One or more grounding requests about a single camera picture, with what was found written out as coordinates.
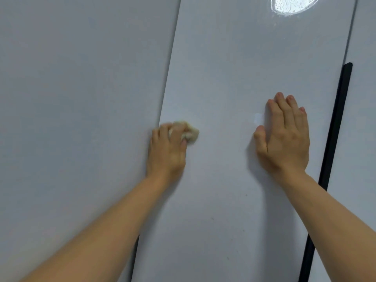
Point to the person's right thumb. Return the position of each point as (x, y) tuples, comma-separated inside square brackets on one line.
[(260, 137)]

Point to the person's right forearm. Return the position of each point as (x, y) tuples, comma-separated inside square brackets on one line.
[(329, 220)]

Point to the person's right middle finger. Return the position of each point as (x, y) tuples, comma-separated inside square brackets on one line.
[(283, 110)]

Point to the glossy white cabinet door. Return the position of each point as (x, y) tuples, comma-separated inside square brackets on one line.
[(223, 70), (364, 120), (73, 85)]

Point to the person's right little finger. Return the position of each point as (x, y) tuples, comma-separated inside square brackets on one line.
[(304, 118)]

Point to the person's left hand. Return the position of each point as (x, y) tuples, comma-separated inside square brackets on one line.
[(166, 158)]

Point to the person's right hand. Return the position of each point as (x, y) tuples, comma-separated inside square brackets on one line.
[(286, 149)]

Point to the person's left fingers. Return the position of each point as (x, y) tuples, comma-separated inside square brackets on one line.
[(164, 135)]

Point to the small cream cleaning cloth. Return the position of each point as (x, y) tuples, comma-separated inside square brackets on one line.
[(192, 134)]

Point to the person's left forearm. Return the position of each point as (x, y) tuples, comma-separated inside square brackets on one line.
[(111, 232)]

